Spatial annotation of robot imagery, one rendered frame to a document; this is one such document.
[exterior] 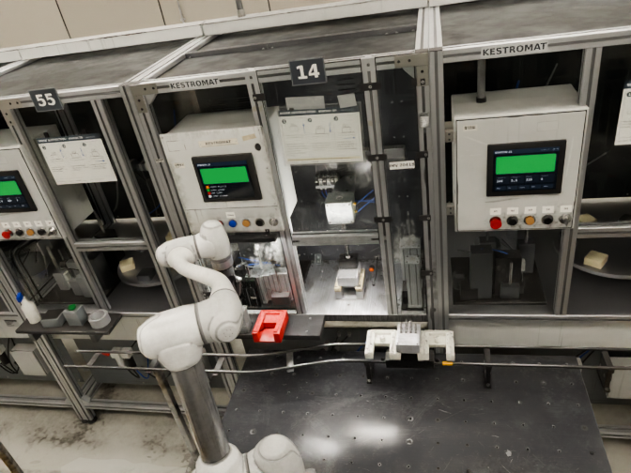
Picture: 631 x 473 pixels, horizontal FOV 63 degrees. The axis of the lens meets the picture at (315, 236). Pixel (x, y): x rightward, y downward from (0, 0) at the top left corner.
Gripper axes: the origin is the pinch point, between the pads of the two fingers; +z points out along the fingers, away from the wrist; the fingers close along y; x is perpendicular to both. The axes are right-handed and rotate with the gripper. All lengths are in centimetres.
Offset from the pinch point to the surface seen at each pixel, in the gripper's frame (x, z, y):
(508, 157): -7, -59, -113
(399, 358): 10, 21, -71
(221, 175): -7, -59, -7
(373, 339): 2, 19, -60
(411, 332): 3, 14, -77
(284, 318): -1.3, 10.3, -20.5
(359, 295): -21, 13, -52
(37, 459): 17, 107, 146
